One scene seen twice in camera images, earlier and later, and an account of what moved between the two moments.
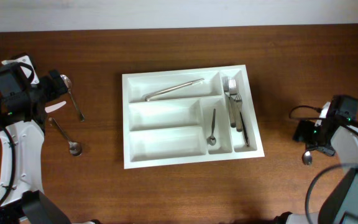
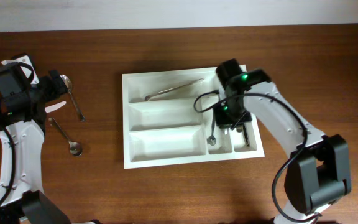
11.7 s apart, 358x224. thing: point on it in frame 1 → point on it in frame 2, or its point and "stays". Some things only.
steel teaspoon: x=211 y=140 stays
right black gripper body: x=308 y=133 → x=227 y=116
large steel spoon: x=68 y=82 stays
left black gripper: x=49 y=81 stays
